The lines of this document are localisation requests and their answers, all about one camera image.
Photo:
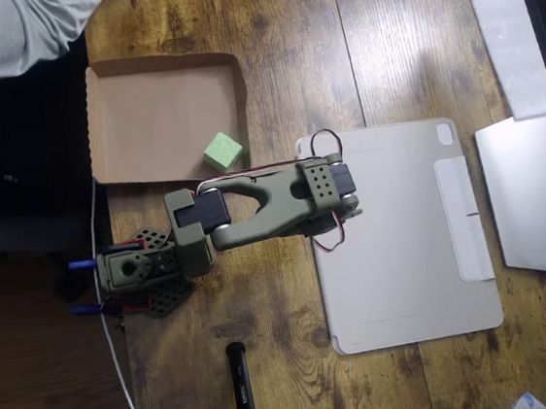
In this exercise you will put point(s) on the person in grey shirt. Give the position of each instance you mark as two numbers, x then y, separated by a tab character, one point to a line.
1	37

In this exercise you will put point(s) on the white blue packet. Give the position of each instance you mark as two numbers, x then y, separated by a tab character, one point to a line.
527	403

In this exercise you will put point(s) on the brown cardboard tray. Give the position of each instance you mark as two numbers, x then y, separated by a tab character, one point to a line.
156	119

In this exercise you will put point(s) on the silver monitor stand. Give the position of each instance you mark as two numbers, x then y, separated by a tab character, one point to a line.
531	197

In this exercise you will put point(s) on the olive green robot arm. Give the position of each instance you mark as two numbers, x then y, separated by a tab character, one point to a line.
264	210

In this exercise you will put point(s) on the white foam sheet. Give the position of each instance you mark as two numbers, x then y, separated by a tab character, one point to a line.
504	33

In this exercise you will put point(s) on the beige tablet case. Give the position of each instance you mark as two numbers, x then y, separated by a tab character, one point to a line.
407	268

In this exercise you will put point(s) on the green foam cube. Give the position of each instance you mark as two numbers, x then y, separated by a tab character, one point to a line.
222	151

